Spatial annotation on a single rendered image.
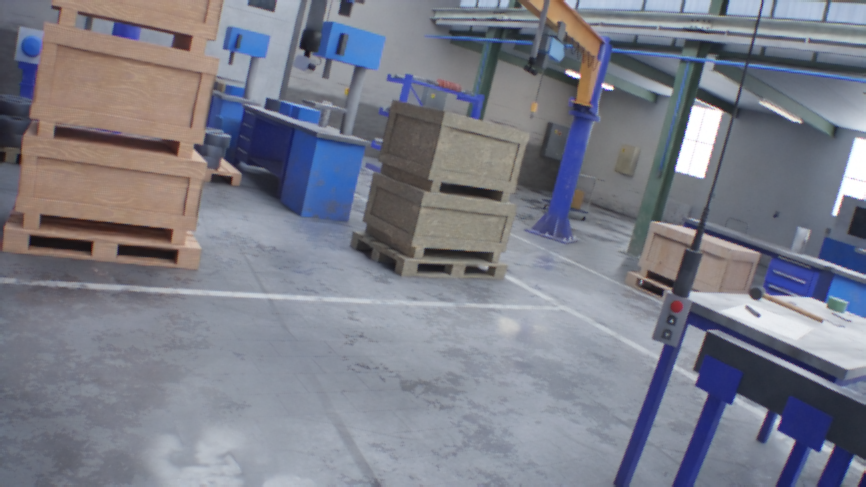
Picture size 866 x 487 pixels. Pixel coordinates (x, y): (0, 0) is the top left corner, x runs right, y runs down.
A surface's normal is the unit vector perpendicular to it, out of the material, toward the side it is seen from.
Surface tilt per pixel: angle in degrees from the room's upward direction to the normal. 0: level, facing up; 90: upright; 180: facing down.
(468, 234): 90
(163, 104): 90
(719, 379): 90
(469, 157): 90
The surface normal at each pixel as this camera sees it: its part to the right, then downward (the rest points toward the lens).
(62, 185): 0.49, 0.29
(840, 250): -0.81, -0.09
